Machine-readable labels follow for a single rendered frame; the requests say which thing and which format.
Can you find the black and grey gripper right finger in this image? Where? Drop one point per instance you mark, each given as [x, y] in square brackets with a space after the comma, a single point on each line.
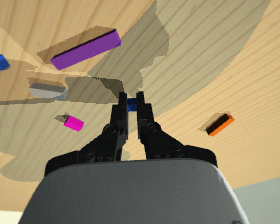
[161, 145]

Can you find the orange rod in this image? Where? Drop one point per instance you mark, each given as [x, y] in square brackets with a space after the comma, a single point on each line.
[220, 124]

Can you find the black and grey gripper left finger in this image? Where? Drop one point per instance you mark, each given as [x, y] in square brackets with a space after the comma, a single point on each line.
[103, 148]

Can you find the grey rectangular rod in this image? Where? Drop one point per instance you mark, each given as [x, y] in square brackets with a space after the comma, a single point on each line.
[48, 91]

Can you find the magenta rectangular block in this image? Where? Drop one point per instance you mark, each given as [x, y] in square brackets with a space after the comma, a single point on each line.
[73, 123]

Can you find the purple rod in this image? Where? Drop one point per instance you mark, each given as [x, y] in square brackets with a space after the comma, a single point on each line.
[87, 50]

